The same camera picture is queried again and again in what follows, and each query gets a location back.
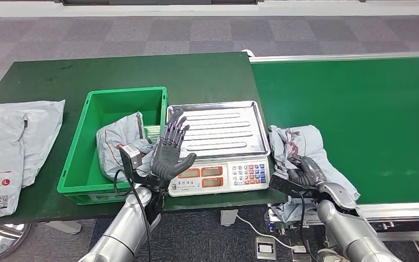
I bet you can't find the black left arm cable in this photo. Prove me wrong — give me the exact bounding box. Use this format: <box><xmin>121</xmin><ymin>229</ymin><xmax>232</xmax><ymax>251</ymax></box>
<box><xmin>113</xmin><ymin>168</ymin><xmax>152</xmax><ymax>262</ymax></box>

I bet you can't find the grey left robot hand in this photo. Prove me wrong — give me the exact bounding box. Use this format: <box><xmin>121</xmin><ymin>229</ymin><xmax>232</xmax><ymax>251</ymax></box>
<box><xmin>149</xmin><ymin>109</ymin><xmax>197</xmax><ymax>182</ymax></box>

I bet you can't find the green conveyor belt, aluminium frame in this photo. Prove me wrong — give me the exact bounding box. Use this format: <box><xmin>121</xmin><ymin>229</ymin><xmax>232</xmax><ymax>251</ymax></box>
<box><xmin>241</xmin><ymin>50</ymin><xmax>419</xmax><ymax>250</ymax></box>

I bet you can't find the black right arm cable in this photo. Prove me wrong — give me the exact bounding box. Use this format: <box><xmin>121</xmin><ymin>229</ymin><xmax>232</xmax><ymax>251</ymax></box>
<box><xmin>298</xmin><ymin>193</ymin><xmax>319</xmax><ymax>262</ymax></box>

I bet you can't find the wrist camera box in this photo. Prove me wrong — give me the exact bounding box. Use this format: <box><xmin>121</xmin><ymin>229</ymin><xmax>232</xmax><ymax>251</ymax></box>
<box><xmin>118</xmin><ymin>144</ymin><xmax>143</xmax><ymax>182</ymax></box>
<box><xmin>269</xmin><ymin>174</ymin><xmax>320</xmax><ymax>200</ymax></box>

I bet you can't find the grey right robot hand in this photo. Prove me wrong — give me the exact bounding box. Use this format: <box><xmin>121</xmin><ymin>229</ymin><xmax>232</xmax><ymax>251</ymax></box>
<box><xmin>287</xmin><ymin>155</ymin><xmax>328</xmax><ymax>189</ymax></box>

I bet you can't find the beige shoe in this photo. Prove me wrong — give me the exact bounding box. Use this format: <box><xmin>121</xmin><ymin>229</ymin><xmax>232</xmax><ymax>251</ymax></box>
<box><xmin>317</xmin><ymin>247</ymin><xmax>348</xmax><ymax>262</ymax></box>

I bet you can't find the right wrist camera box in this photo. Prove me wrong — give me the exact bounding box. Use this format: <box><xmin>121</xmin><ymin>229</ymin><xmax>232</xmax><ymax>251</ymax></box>
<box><xmin>269</xmin><ymin>174</ymin><xmax>320</xmax><ymax>200</ymax></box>

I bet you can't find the plain grey parcel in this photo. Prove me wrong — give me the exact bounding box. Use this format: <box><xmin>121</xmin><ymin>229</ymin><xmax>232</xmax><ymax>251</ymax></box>
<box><xmin>0</xmin><ymin>100</ymin><xmax>65</xmax><ymax>189</ymax></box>

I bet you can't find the silver floor outlet with plug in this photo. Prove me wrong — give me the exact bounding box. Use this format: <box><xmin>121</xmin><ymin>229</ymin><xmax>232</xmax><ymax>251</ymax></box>
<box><xmin>289</xmin><ymin>240</ymin><xmax>312</xmax><ymax>262</ymax></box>

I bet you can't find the white table leg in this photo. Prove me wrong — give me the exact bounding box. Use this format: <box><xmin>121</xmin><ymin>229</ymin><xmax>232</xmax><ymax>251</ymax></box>
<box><xmin>219</xmin><ymin>210</ymin><xmax>239</xmax><ymax>228</ymax></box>

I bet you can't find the green plastic crate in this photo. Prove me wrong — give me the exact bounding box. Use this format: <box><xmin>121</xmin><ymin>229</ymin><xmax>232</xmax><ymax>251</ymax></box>
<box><xmin>57</xmin><ymin>86</ymin><xmax>168</xmax><ymax>206</ymax></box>

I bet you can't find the white table foot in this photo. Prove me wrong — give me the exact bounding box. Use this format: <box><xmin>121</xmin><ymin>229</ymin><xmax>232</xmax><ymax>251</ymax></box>
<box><xmin>45</xmin><ymin>221</ymin><xmax>82</xmax><ymax>235</ymax></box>

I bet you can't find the white scale with steel tray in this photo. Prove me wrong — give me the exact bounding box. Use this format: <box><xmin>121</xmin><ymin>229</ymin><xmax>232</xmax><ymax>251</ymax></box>
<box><xmin>165</xmin><ymin>100</ymin><xmax>271</xmax><ymax>198</ymax></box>

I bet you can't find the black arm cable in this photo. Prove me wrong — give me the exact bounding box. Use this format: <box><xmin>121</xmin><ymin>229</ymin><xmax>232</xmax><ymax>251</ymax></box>
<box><xmin>113</xmin><ymin>168</ymin><xmax>152</xmax><ymax>262</ymax></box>
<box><xmin>298</xmin><ymin>193</ymin><xmax>319</xmax><ymax>262</ymax></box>

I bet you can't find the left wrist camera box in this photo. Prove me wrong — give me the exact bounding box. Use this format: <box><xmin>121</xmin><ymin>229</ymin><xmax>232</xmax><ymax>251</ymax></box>
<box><xmin>118</xmin><ymin>144</ymin><xmax>143</xmax><ymax>182</ymax></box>

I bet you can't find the white cable on floor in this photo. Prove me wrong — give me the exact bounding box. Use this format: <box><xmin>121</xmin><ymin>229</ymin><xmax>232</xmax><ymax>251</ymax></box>
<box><xmin>236</xmin><ymin>215</ymin><xmax>297</xmax><ymax>251</ymax></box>

